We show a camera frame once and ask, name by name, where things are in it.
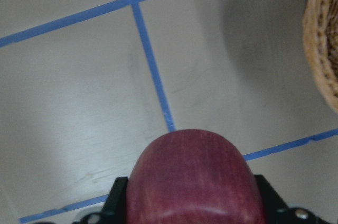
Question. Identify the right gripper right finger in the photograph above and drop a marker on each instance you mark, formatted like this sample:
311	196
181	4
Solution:
278	212

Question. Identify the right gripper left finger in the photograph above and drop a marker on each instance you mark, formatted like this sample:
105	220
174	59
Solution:
114	208

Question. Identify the red apple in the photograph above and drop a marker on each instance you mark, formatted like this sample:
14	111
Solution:
193	176

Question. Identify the wicker basket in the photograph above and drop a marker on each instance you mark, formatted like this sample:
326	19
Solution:
320	45

